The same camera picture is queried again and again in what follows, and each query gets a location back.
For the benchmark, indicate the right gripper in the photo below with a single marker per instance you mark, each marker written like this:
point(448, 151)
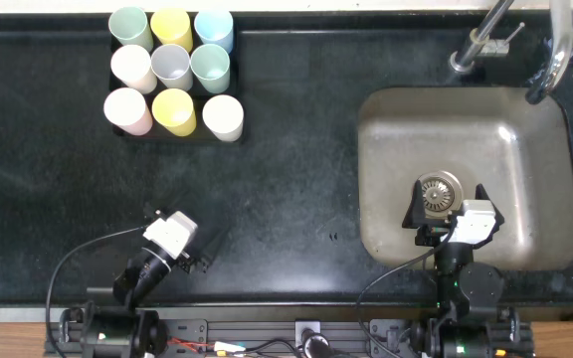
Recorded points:
point(433, 237)

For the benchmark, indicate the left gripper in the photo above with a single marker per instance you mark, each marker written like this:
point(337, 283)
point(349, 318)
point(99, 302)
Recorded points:
point(193, 262)

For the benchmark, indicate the white cup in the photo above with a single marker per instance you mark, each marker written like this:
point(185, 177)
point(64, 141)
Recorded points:
point(131, 67)
point(223, 117)

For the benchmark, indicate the yellow cup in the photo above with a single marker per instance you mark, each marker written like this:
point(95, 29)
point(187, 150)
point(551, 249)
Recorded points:
point(171, 27)
point(173, 110)

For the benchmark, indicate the pink cup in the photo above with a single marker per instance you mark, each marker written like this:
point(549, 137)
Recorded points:
point(126, 110)

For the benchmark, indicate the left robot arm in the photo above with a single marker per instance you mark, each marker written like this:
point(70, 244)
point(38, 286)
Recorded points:
point(137, 278)

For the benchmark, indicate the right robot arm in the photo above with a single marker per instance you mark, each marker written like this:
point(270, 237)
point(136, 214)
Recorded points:
point(480, 283)

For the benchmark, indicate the steel sink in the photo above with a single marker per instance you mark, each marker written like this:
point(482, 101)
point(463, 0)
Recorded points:
point(515, 149)

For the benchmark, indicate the black tray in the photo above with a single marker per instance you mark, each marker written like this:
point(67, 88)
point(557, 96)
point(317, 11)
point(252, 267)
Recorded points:
point(198, 94)

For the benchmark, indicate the steel tap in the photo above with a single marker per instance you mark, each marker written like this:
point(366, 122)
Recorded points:
point(470, 47)

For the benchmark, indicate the green cup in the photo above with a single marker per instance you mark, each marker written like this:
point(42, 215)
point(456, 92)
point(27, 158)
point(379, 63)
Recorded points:
point(130, 27)
point(210, 67)

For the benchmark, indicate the grey cup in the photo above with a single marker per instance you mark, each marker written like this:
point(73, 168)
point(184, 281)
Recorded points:
point(171, 64)

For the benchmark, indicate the blue cup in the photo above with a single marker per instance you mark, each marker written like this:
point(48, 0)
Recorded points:
point(213, 27)

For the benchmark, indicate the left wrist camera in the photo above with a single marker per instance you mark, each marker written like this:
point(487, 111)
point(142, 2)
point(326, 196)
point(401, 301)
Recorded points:
point(169, 233)

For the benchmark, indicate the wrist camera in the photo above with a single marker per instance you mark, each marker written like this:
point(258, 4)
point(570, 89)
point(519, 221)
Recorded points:
point(169, 233)
point(473, 221)

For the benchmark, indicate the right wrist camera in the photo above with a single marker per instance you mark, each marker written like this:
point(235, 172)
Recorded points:
point(473, 221)

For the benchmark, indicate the mounting rail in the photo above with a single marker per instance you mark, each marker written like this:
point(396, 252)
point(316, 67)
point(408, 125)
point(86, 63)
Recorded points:
point(256, 333)

